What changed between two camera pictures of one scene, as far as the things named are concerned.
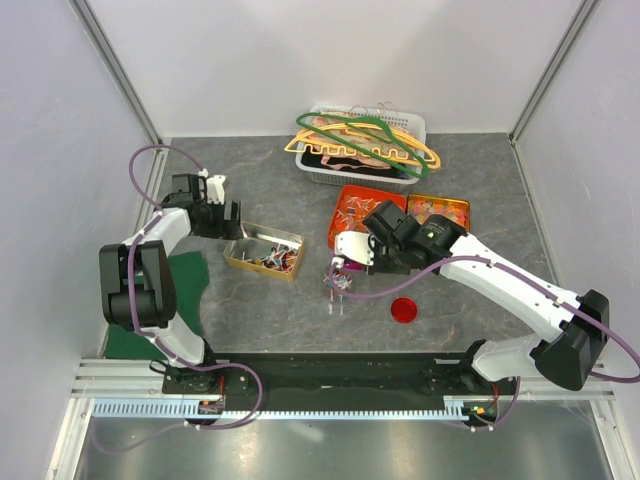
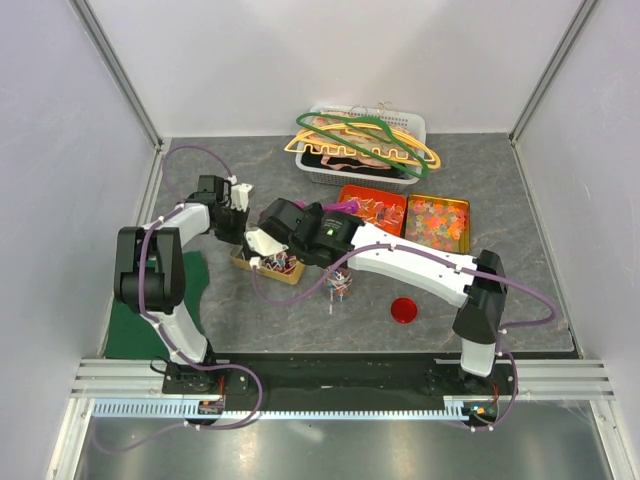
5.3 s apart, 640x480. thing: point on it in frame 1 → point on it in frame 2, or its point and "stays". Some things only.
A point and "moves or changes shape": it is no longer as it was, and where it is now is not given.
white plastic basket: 361,147 stays
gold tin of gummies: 455,209 stays
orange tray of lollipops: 354,204 stays
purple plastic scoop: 352,266 moves or changes shape
